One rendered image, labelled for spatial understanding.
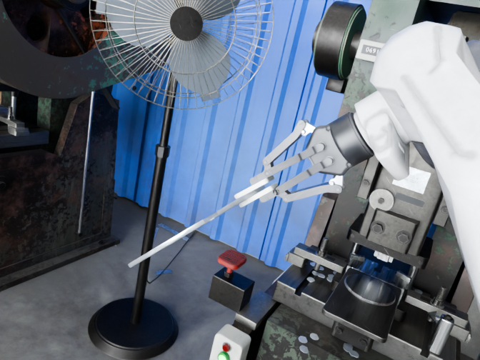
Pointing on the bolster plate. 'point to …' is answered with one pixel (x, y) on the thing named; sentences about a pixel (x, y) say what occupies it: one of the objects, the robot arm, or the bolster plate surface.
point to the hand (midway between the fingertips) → (256, 191)
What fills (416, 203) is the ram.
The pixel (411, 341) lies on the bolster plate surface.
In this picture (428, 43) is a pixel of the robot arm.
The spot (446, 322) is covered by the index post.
